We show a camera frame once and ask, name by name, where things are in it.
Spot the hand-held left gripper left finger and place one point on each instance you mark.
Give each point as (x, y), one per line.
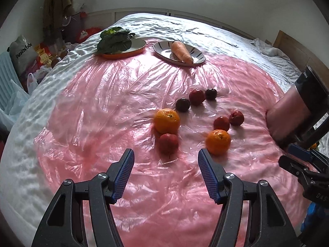
(126, 175)

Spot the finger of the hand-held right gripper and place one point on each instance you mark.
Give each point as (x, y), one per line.
(293, 166)
(299, 150)

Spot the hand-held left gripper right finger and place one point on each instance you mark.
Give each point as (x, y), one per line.
(208, 175)

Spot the large red apple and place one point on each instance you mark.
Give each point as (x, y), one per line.
(168, 143)

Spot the dark purple plum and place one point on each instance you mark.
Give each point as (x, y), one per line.
(182, 105)
(211, 94)

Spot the person's right hand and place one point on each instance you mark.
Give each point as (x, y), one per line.
(314, 216)

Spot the small orange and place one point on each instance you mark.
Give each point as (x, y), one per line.
(218, 142)

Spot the small red apple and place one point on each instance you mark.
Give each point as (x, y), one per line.
(221, 123)
(236, 117)
(197, 97)

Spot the brown wooden headboard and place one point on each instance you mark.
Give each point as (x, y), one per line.
(290, 46)

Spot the large orange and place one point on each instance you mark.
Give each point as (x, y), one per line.
(167, 120)

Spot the pink plastic sheet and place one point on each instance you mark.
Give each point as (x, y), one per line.
(102, 108)

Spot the white crumpled cloth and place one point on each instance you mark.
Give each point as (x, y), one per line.
(267, 47)

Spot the carrot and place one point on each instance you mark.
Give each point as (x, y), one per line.
(181, 51)

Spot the orange enamel plate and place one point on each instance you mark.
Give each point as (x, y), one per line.
(136, 45)

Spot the small white plastic bag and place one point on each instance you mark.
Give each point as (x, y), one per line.
(36, 79)

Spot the white striped plate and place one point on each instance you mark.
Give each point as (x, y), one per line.
(162, 49)

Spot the large white plastic bag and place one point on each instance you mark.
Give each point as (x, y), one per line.
(12, 108)

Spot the leafy green vegetable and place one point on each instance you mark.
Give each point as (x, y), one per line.
(113, 42)

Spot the yellow and red boxes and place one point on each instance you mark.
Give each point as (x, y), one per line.
(43, 55)

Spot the red bag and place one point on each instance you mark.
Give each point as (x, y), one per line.
(88, 34)

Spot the white bed sheet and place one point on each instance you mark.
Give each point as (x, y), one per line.
(192, 28)

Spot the grey printed bag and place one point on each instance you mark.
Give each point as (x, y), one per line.
(21, 54)

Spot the brown hanging coat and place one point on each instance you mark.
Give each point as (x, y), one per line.
(55, 7)

